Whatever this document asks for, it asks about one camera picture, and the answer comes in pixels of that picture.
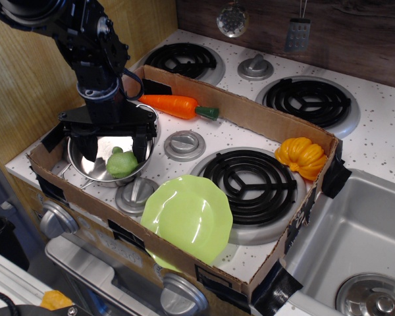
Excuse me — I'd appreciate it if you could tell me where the hanging grey slotted spatula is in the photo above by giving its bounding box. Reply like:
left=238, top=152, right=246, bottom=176
left=284, top=0, right=311, bottom=53

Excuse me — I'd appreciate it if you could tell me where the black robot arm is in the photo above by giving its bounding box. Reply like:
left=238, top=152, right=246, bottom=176
left=0, top=1, right=157, bottom=163

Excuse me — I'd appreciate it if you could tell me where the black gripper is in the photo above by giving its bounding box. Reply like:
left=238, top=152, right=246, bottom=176
left=59, top=90, right=157, bottom=163

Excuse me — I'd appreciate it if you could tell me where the black cable bottom left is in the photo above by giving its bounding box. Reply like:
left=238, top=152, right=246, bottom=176
left=0, top=289, right=19, bottom=316

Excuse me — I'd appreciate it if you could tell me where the front right black burner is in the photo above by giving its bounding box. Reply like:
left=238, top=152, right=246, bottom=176
left=192, top=147, right=307, bottom=246

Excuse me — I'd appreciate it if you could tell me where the green toy broccoli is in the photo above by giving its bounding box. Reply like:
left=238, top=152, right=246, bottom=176
left=106, top=146, right=139, bottom=178

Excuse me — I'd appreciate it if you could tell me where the silver oven door handle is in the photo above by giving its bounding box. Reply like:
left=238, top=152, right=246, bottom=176
left=45, top=237, right=156, bottom=315

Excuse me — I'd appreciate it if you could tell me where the left oven front knob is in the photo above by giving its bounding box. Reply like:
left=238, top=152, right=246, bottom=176
left=39, top=201, right=79, bottom=239

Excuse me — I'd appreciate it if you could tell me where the silver stove knob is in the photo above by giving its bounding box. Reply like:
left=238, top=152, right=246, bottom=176
left=164, top=130, right=206, bottom=162
left=237, top=54, right=274, bottom=81
left=115, top=177, right=159, bottom=217

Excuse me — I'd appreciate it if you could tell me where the oven knob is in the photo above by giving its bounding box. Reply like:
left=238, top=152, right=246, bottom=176
left=160, top=273, right=209, bottom=316
left=39, top=201, right=79, bottom=239

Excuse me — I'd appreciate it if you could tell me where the hanging round metal strainer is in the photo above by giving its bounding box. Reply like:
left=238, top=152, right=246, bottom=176
left=216, top=1, right=250, bottom=38

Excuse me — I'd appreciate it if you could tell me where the right oven front knob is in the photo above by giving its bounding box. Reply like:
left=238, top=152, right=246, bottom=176
left=160, top=273, right=209, bottom=316

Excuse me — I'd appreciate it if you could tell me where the front silver stove knob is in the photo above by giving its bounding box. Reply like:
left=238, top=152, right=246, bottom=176
left=115, top=177, right=159, bottom=217

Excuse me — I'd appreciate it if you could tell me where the back left black burner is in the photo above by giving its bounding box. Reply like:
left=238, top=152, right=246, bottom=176
left=140, top=43, right=226, bottom=86

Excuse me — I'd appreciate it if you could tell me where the back silver stove knob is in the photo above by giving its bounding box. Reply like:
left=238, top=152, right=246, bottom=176
left=237, top=54, right=274, bottom=81

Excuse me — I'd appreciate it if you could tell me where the orange toy carrot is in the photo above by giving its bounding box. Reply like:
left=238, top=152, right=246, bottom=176
left=139, top=95, right=219, bottom=120

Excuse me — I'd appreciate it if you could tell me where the cardboard fence box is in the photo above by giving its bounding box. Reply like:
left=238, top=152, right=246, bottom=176
left=28, top=66, right=350, bottom=312

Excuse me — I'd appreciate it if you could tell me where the centre silver stove knob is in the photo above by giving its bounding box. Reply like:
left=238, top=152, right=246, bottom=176
left=164, top=130, right=206, bottom=162

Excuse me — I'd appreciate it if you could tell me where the back right black burner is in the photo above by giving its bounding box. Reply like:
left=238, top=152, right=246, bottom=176
left=255, top=76, right=361, bottom=139

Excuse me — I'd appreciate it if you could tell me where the stainless steel sink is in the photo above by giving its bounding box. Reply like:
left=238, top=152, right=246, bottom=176
left=281, top=170, right=395, bottom=315

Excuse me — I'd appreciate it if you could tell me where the sink drain strainer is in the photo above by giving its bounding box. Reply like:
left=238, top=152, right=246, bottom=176
left=334, top=273, right=395, bottom=315

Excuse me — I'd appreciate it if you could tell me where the black burner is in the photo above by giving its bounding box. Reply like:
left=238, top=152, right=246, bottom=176
left=140, top=43, right=226, bottom=86
left=255, top=76, right=361, bottom=139
left=192, top=147, right=307, bottom=246

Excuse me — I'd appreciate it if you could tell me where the light green plastic plate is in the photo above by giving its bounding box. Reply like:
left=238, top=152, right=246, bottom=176
left=140, top=174, right=233, bottom=265

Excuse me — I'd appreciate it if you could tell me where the stainless steel pan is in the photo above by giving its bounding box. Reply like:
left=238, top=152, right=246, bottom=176
left=59, top=103, right=160, bottom=190

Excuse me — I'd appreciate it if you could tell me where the yellow cloth piece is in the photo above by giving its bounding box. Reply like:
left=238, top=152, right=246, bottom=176
left=39, top=290, right=73, bottom=311

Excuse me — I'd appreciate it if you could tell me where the orange toy pumpkin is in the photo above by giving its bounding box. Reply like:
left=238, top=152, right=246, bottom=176
left=275, top=137, right=327, bottom=181

